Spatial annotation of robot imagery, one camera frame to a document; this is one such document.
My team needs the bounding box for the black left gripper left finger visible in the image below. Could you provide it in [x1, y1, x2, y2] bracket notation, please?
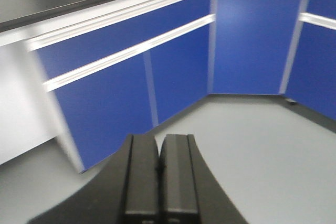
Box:
[29, 134, 159, 223]

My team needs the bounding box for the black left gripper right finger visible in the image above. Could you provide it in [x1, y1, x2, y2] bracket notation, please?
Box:
[160, 134, 247, 223]

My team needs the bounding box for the blue lab cabinet left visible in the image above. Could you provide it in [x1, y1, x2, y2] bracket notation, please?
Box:
[34, 0, 214, 172]

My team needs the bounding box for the blue lab cabinet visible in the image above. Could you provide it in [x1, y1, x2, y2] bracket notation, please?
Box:
[34, 0, 214, 172]
[279, 0, 335, 120]

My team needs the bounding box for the blue lab cabinet right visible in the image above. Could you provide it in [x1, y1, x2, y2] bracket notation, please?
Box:
[279, 0, 335, 120]

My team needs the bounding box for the blue corner cabinet panel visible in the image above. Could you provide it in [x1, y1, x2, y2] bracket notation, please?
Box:
[209, 0, 301, 95]

